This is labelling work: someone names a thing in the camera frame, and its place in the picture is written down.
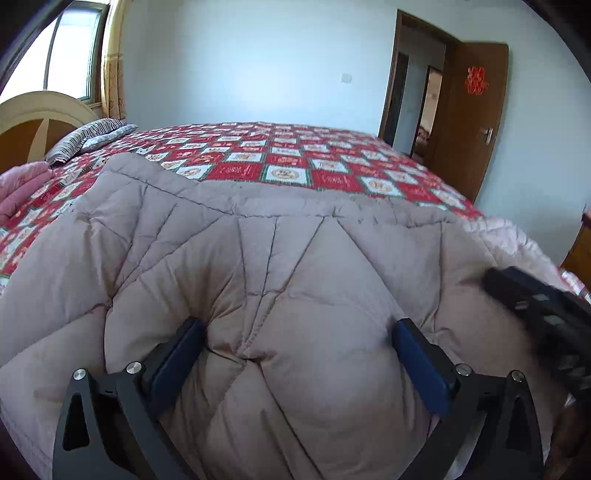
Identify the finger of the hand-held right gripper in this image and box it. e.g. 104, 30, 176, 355
482, 265, 591, 324

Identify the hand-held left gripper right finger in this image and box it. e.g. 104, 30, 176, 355
394, 319, 546, 480

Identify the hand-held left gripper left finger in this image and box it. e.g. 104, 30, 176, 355
52, 318, 207, 480

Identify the pale pink quilted puffer jacket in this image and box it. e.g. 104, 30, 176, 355
0, 152, 583, 480

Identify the wooden dresser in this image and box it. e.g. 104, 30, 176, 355
560, 208, 591, 289

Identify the brown wooden door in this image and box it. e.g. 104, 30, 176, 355
431, 41, 509, 204

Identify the red paper door decoration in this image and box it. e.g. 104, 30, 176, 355
464, 66, 489, 95

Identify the red checked printed bedsheet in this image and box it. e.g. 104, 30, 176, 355
0, 121, 591, 305

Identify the striped grey pillow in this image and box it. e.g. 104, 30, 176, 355
45, 118, 139, 165

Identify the cream and wood headboard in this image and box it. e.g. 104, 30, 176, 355
0, 91, 98, 172

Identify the yellow patterned curtain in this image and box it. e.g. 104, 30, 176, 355
99, 0, 134, 121

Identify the sliding glass window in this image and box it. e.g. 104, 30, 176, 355
0, 2, 109, 104

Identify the brown wooden door frame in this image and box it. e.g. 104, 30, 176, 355
378, 9, 462, 160

